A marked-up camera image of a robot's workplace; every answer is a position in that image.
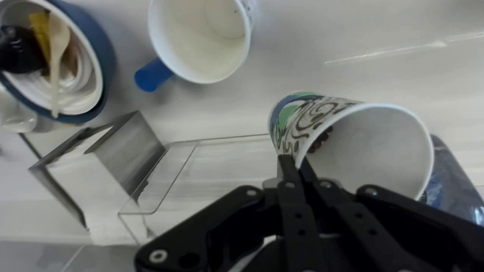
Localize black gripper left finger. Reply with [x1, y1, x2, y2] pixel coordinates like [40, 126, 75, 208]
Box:
[134, 153, 324, 272]

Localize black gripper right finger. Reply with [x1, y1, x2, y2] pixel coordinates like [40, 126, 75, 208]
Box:
[301, 159, 484, 272]

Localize patterned white paper cup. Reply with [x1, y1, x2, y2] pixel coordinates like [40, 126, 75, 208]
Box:
[268, 91, 436, 203]

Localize clear acrylic tray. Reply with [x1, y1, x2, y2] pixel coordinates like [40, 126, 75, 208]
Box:
[117, 134, 285, 249]

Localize blue and white mug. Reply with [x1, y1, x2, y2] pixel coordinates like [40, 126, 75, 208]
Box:
[134, 0, 259, 94]

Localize blue rimmed bowl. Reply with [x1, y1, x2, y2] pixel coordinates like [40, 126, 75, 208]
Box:
[0, 0, 118, 128]

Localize white plastic spoon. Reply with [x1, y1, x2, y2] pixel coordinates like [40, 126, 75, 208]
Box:
[47, 13, 73, 120]

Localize yellow utensil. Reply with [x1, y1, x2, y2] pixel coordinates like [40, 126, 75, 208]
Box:
[28, 11, 55, 63]

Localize black utensil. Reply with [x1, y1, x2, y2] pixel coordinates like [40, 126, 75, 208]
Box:
[0, 25, 50, 75]

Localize stainless steel bracket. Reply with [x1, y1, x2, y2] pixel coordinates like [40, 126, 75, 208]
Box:
[28, 111, 168, 233]

